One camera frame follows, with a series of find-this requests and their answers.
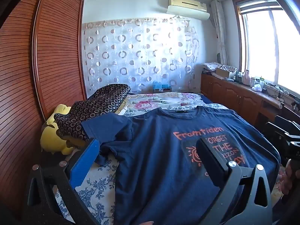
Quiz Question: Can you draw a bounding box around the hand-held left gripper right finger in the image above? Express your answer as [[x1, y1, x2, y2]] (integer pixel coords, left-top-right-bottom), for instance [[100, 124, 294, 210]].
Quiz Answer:
[[196, 138, 273, 225]]

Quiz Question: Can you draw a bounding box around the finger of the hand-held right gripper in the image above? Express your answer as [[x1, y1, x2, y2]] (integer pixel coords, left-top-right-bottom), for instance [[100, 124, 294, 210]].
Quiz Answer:
[[265, 115, 299, 137]]

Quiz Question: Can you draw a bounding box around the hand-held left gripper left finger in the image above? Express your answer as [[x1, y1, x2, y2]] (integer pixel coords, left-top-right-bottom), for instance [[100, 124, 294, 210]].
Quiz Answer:
[[26, 138, 101, 225]]

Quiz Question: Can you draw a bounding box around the navy blue t-shirt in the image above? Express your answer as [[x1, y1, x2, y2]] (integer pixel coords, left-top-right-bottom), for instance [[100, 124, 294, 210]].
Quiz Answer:
[[81, 106, 281, 225]]

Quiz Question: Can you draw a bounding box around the person's right hand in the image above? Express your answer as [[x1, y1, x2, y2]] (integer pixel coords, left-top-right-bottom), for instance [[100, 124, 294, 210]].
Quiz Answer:
[[280, 166, 292, 196]]

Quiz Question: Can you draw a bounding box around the blue floral bedsheet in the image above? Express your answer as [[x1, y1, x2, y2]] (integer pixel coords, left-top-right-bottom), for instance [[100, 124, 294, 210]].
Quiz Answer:
[[54, 155, 122, 225]]

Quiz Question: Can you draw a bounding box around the yellow plush pillow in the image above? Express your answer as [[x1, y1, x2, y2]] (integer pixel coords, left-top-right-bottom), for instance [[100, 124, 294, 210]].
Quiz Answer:
[[40, 103, 81, 155]]

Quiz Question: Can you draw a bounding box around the wooden low cabinet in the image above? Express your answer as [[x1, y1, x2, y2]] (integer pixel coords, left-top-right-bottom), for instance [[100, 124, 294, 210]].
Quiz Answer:
[[200, 71, 300, 127]]

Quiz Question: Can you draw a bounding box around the pink bottle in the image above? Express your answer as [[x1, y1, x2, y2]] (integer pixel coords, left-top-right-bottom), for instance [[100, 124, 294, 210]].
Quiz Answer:
[[241, 70, 251, 86]]

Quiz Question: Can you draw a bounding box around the dark circle-patterned cushion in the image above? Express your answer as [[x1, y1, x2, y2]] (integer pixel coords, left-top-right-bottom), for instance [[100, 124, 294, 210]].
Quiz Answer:
[[54, 84, 132, 143]]

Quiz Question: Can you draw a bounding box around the navy blue mattress sheet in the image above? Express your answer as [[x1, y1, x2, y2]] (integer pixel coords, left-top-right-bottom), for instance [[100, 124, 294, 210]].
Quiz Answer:
[[198, 93, 235, 109]]

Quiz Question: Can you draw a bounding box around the cardboard box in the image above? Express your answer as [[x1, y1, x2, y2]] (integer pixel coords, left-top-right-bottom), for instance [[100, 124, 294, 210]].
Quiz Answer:
[[216, 67, 237, 79]]

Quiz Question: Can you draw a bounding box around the window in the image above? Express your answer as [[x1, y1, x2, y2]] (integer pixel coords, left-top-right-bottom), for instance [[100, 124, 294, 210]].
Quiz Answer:
[[233, 0, 300, 96]]

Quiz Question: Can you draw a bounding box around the folded patterned cloth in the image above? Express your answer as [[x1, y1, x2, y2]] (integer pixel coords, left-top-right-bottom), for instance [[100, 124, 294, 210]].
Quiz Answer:
[[203, 61, 223, 73]]

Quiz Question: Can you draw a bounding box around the pink floral blanket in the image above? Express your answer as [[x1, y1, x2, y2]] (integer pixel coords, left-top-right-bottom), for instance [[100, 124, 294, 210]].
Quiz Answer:
[[119, 92, 229, 116]]

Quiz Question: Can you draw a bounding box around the blue plastic bag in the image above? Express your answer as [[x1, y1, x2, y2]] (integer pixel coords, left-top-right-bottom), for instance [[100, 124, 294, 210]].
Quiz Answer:
[[152, 81, 173, 92]]

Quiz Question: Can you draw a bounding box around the white window curtain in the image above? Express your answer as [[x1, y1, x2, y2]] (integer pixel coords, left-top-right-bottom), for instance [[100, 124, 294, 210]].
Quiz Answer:
[[210, 0, 229, 66]]

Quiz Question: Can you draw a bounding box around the wooden slatted wardrobe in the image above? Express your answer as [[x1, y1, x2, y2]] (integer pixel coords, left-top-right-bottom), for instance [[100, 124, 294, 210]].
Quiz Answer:
[[0, 0, 88, 216]]

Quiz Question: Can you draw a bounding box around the circle-patterned sheer curtain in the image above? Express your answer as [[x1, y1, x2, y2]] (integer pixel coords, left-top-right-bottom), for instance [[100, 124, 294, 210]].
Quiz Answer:
[[82, 16, 202, 96]]

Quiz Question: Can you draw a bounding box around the tangle of cables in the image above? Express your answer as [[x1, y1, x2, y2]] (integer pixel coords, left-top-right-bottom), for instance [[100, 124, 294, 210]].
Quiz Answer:
[[269, 85, 287, 100]]

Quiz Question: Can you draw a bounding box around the wall air conditioner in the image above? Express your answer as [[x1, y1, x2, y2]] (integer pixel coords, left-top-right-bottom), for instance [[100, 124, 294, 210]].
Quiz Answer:
[[167, 0, 210, 20]]

